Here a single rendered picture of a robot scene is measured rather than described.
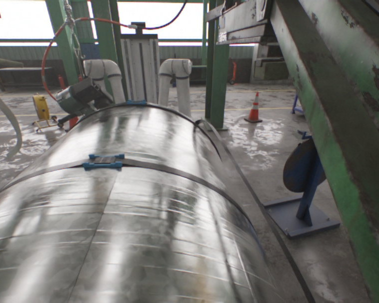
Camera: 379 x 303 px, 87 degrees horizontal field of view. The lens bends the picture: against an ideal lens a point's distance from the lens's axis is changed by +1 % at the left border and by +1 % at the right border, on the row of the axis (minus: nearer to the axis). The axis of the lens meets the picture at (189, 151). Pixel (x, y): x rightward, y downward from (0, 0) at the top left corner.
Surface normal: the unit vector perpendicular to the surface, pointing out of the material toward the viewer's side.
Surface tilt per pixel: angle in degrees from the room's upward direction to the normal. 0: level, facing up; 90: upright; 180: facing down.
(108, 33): 90
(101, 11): 90
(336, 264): 0
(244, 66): 90
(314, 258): 0
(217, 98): 90
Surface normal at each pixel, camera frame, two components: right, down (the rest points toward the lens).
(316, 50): -0.04, -0.57
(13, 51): 0.10, 0.46
